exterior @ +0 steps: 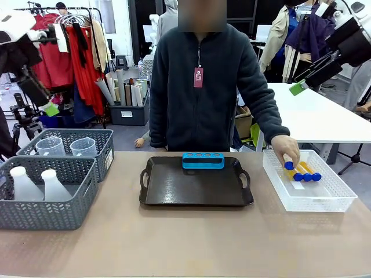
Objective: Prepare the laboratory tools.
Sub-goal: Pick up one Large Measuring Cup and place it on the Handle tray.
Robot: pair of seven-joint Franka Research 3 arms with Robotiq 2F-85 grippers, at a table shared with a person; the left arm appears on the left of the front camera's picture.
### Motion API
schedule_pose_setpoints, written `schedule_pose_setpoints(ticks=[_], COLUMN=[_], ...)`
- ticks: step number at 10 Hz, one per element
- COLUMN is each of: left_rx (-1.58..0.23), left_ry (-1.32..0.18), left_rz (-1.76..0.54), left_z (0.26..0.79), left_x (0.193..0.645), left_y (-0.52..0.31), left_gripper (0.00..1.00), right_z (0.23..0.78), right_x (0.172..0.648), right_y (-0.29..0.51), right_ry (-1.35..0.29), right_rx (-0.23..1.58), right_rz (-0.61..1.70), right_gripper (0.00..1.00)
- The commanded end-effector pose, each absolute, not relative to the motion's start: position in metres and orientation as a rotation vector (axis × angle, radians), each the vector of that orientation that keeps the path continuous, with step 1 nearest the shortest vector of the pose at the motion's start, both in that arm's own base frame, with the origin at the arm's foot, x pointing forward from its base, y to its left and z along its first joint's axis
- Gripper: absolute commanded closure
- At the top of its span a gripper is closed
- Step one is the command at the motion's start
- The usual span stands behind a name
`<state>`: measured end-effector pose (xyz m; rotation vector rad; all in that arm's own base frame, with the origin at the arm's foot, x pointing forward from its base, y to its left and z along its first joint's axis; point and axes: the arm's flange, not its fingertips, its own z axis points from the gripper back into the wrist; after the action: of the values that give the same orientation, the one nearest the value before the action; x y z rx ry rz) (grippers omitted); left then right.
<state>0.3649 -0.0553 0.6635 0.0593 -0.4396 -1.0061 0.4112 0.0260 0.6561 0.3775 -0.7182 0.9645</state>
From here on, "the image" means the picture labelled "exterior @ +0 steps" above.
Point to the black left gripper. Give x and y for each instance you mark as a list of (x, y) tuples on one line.
[(17, 55)]

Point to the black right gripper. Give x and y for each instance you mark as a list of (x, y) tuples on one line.
[(352, 43)]

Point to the clear plastic measuring beaker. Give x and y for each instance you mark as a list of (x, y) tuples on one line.
[(84, 147), (50, 146)]

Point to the white plastic conical flask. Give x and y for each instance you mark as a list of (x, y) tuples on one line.
[(55, 188), (24, 186)]

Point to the person's left forearm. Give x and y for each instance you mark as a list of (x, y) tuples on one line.
[(266, 116)]

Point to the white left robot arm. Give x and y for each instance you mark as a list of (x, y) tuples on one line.
[(11, 20)]

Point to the person's right forearm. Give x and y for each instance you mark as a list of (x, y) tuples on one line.
[(158, 124)]

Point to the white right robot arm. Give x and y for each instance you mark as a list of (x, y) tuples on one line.
[(346, 11)]

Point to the person's left hand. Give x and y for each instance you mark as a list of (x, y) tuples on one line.
[(287, 149)]

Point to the red jacket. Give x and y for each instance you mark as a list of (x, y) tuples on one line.
[(55, 66)]

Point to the white desk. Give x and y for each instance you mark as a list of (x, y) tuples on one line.
[(319, 116)]

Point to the dark purple garment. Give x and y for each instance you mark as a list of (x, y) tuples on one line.
[(313, 34)]

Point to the red dress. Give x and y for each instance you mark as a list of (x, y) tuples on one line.
[(84, 72)]

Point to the beige garment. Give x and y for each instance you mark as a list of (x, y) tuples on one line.
[(100, 49)]

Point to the grey basket holding beakers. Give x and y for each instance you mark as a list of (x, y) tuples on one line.
[(92, 144)]

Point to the green plastic object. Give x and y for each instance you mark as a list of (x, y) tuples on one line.
[(256, 133)]

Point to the cardboard box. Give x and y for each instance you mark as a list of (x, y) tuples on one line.
[(243, 121)]

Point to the grey bin of paper rolls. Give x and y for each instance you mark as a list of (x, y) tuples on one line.
[(129, 113)]

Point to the black stand legs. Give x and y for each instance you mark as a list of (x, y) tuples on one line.
[(355, 157)]

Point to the black clothes rack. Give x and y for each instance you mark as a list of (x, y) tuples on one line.
[(97, 17)]

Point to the person in dark fleece jacket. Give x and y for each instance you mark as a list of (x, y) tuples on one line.
[(200, 87)]

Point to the white label sticker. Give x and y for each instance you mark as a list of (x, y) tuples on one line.
[(298, 185)]

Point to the red hang tag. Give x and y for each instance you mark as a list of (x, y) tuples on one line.
[(198, 77)]

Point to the mannequin hand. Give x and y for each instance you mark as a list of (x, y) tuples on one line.
[(142, 141)]

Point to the white perforated plastic basket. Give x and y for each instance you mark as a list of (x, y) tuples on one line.
[(319, 197)]

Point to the grey basket holding flasks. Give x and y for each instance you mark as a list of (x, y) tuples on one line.
[(49, 214)]

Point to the blue test tube rack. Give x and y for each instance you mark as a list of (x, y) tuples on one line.
[(203, 163)]

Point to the black serving tray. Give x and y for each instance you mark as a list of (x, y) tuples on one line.
[(185, 185)]

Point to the black camera tripod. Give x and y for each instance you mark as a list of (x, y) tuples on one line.
[(21, 116)]

